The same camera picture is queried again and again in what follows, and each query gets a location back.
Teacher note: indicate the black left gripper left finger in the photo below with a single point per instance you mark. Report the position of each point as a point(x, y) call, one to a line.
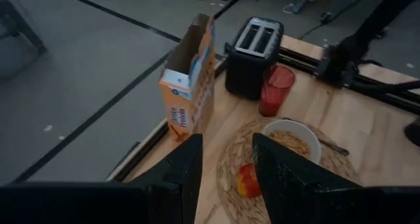
point(177, 184)

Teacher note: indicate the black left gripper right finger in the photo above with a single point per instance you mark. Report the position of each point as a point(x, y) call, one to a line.
point(295, 191)

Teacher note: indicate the red apple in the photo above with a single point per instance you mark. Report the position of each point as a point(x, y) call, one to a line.
point(247, 181)

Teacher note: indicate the dark metal spoon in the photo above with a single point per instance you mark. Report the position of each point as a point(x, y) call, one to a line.
point(334, 148)

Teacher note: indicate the white bowl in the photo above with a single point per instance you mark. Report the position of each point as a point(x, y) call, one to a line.
point(295, 127)

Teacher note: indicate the orange Cheerios cereal box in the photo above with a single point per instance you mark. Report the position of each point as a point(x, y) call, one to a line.
point(197, 86)

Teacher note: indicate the red translucent cup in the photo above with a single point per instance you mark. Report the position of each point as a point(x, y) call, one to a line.
point(274, 92)

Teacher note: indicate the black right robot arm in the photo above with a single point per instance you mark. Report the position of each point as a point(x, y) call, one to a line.
point(344, 56)

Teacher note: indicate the cereal pile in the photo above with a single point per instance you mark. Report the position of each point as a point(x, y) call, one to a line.
point(292, 142)

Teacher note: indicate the round woven placemat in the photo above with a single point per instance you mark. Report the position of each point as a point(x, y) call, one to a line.
point(229, 165)

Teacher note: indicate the black toaster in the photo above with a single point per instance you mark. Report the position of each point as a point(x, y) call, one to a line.
point(246, 73)

